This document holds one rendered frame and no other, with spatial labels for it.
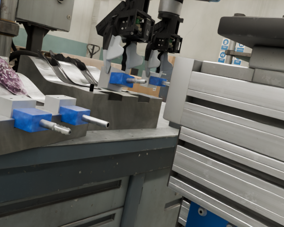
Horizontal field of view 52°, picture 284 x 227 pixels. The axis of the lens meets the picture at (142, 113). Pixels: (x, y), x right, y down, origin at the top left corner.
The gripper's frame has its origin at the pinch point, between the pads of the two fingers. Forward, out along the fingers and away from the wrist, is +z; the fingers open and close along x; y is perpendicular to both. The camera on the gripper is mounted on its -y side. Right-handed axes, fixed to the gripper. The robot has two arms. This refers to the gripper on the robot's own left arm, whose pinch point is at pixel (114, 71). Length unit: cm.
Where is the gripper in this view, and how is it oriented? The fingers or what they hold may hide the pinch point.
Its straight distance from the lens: 74.2
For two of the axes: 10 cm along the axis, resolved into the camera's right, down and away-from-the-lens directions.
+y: 7.5, 1.1, -6.5
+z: -1.8, 9.8, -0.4
